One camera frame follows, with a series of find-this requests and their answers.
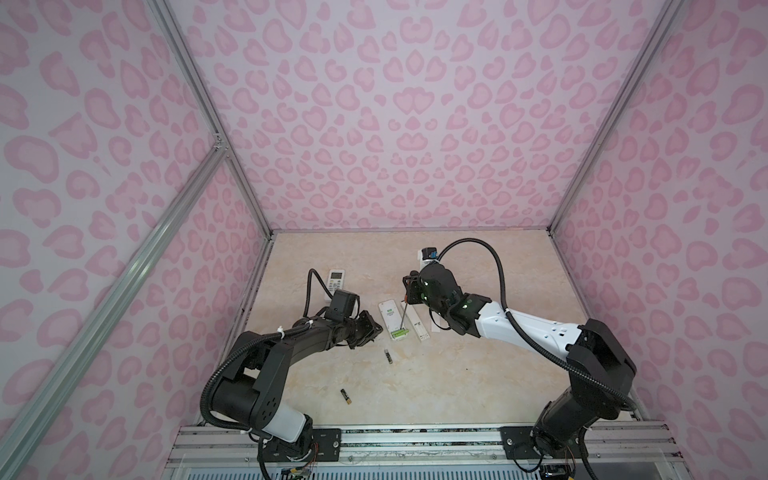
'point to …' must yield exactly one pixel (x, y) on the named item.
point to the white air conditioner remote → (336, 280)
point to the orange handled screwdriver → (406, 301)
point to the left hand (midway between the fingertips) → (384, 325)
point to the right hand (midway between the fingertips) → (406, 277)
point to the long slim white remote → (417, 323)
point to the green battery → (400, 333)
